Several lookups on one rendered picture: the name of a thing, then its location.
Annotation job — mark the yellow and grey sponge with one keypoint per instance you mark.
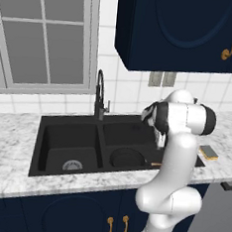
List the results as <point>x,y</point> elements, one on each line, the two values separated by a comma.
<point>208,152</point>

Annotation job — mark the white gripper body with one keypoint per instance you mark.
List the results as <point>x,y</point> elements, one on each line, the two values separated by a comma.
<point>160,140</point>

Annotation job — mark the black tap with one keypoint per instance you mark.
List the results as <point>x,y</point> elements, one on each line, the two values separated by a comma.
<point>99,103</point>

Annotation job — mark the grey wall socket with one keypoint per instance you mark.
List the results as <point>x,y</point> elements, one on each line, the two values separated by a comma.
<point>155,79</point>
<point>169,79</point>

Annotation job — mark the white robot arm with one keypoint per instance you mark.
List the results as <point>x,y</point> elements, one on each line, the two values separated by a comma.
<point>180,150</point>

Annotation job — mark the black double sink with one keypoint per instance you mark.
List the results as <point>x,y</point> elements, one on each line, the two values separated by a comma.
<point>72,140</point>

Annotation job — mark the grey dishwasher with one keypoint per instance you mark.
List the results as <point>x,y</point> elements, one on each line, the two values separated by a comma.
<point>213,219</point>

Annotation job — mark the grey framed window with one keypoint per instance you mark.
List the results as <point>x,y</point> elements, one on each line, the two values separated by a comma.
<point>45,35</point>

